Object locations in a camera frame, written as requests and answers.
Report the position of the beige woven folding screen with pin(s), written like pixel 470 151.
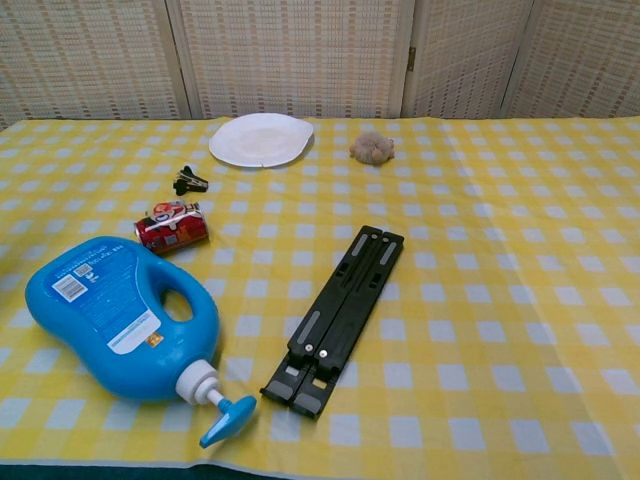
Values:
pixel 300 60

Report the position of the white paper plate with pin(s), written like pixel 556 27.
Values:
pixel 260 140

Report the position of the yellow white checked tablecloth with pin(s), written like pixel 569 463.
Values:
pixel 525 325

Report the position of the blue pump detergent bottle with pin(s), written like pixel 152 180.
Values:
pixel 110 310

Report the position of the dented red soda can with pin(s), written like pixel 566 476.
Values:
pixel 175 237

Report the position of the black folding laptop stand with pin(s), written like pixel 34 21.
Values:
pixel 350 300

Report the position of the brass screen hinge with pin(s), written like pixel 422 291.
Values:
pixel 412 58

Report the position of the black staple remover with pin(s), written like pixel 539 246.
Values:
pixel 190 181

